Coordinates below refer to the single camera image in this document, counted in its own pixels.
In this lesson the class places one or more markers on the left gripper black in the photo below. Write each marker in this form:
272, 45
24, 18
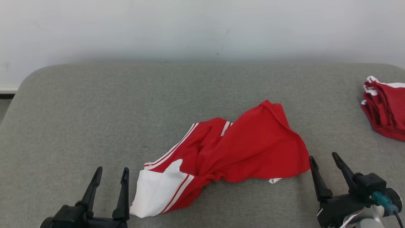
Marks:
106, 224

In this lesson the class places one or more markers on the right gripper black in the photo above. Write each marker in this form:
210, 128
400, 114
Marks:
338, 210

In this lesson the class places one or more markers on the red shorts white trim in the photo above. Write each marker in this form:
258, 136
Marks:
389, 110

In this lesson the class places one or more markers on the red white basketball jersey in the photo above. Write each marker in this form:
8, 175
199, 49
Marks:
246, 148

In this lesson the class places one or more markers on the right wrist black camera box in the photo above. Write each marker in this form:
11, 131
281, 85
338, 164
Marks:
368, 186

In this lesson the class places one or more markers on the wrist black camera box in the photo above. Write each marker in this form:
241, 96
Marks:
68, 215
368, 186

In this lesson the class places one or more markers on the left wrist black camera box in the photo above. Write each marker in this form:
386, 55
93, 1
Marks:
68, 215

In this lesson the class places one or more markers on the white wall baseboard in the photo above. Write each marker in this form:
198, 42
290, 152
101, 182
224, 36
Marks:
8, 88

